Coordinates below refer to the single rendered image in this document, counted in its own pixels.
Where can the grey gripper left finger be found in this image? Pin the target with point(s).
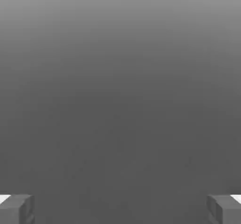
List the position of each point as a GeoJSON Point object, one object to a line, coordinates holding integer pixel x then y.
{"type": "Point", "coordinates": [15, 209]}

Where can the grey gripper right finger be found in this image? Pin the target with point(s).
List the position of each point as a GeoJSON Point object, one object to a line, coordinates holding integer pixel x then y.
{"type": "Point", "coordinates": [226, 209]}

